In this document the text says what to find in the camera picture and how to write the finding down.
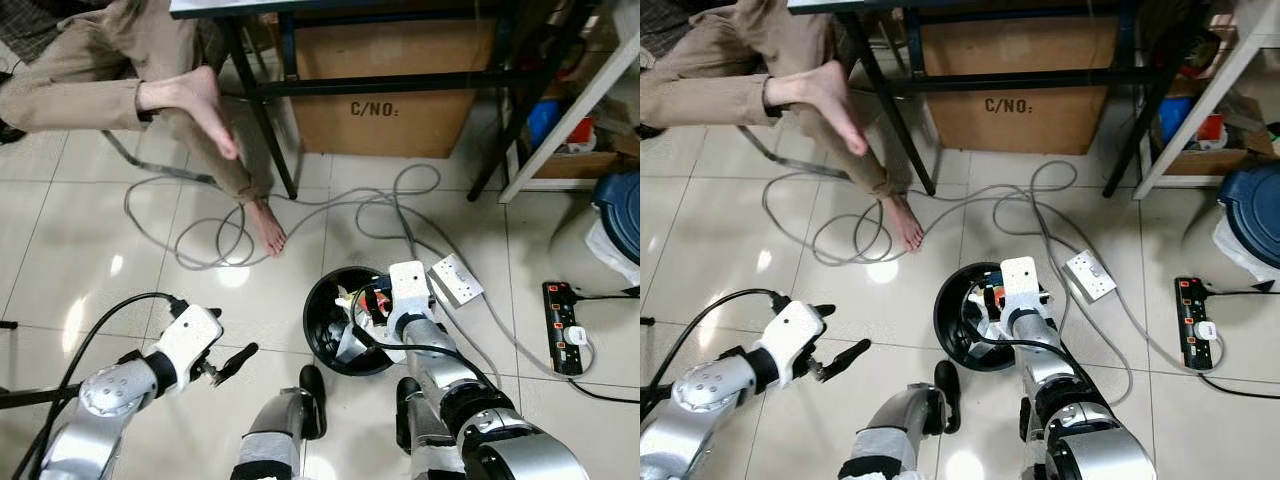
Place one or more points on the robot left leg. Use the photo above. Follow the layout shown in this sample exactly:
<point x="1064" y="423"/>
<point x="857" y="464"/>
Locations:
<point x="900" y="430"/>
<point x="275" y="430"/>

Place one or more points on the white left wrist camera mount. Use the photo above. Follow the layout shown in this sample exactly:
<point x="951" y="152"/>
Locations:
<point x="790" y="335"/>
<point x="185" y="335"/>

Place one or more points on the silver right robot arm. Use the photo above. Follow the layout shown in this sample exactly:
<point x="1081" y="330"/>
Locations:
<point x="440" y="370"/>
<point x="1060" y="370"/>

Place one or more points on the black round rubbish bin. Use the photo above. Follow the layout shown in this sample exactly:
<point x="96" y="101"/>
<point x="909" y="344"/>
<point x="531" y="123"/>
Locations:
<point x="320" y="330"/>
<point x="950" y="320"/>

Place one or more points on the large brown cardboard box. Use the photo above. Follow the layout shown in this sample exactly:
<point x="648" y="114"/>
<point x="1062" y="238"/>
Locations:
<point x="1020" y="130"/>
<point x="420" y="130"/>

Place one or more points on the white table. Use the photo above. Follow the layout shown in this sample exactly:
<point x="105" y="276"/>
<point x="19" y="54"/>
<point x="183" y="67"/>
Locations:
<point x="1200" y="105"/>
<point x="570" y="120"/>

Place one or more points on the black power strip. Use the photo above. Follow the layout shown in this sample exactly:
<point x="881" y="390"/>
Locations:
<point x="565" y="312"/>
<point x="1197" y="308"/>

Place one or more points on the small open cardboard box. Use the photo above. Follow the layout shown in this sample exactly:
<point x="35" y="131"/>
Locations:
<point x="1205" y="160"/>
<point x="580" y="162"/>

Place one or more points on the barefoot person in beige trousers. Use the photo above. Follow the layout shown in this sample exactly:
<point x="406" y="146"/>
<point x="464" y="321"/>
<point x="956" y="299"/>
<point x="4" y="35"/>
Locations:
<point x="700" y="90"/>
<point x="60" y="90"/>

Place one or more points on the grey table with black legs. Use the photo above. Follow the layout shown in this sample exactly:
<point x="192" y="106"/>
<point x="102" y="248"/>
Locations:
<point x="400" y="83"/>
<point x="1010" y="80"/>

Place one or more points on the robot right leg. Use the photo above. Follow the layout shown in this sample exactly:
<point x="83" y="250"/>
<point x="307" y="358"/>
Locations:
<point x="1032" y="435"/>
<point x="415" y="430"/>

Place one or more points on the robot leg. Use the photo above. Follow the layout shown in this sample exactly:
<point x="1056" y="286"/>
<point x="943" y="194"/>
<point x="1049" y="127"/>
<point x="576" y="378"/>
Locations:
<point x="275" y="430"/>
<point x="1032" y="435"/>
<point x="415" y="430"/>
<point x="900" y="430"/>

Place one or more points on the white carton with yellow-red top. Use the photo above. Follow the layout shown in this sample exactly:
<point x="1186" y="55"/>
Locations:
<point x="355" y="342"/>
<point x="985" y="325"/>

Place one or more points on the bin with blue round lid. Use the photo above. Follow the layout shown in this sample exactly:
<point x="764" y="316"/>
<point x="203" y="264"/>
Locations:
<point x="1255" y="210"/>
<point x="622" y="215"/>

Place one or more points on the white plug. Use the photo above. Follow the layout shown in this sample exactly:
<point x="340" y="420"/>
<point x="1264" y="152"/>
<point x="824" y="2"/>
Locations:
<point x="575" y="335"/>
<point x="1207" y="330"/>

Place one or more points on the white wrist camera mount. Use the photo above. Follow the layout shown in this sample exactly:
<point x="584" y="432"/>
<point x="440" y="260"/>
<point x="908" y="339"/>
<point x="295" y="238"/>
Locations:
<point x="1022" y="285"/>
<point x="408" y="290"/>
<point x="790" y="335"/>
<point x="185" y="335"/>

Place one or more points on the white socket box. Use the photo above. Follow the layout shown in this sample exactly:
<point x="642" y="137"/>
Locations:
<point x="457" y="280"/>
<point x="1090" y="275"/>

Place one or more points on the grey metal chair leg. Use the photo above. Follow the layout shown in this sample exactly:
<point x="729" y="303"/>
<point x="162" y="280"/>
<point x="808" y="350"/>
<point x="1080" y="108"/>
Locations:
<point x="150" y="171"/>
<point x="790" y="166"/>

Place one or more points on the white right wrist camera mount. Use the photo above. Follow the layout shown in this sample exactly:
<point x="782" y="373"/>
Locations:
<point x="1022" y="285"/>
<point x="408" y="290"/>

